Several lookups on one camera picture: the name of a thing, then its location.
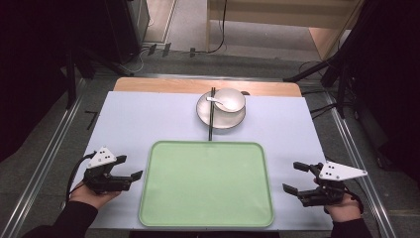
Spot metal floor rail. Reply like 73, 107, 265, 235
324, 91, 399, 238
0, 78, 87, 238

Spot white bowl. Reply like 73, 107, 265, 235
212, 87, 247, 114

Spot person's left hand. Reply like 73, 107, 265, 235
68, 180, 123, 211

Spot black chopstick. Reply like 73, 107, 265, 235
209, 86, 217, 142
207, 86, 215, 142

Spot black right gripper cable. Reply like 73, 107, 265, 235
343, 186, 365, 215

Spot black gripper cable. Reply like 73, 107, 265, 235
343, 186, 365, 215
65, 152, 97, 203

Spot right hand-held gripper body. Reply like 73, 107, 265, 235
296, 160, 368, 208

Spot person's right hand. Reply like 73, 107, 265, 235
312, 178, 364, 223

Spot light wooden furniture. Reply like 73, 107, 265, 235
205, 0, 366, 61

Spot black stand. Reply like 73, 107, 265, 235
63, 45, 128, 111
282, 49, 353, 120

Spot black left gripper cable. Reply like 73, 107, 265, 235
65, 152, 97, 203

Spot white ceramic spoon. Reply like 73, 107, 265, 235
206, 95, 234, 110

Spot black floor cables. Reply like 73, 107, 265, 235
300, 88, 339, 121

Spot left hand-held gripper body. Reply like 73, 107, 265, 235
82, 147, 134, 195

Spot white round plate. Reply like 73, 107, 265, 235
195, 90, 248, 130

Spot green plastic tray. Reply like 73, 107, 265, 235
138, 140, 275, 229

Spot black hanging cable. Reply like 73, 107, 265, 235
189, 0, 229, 59

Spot black cabinet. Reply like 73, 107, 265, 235
104, 0, 151, 65

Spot pale blue table mat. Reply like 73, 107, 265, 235
70, 90, 334, 232

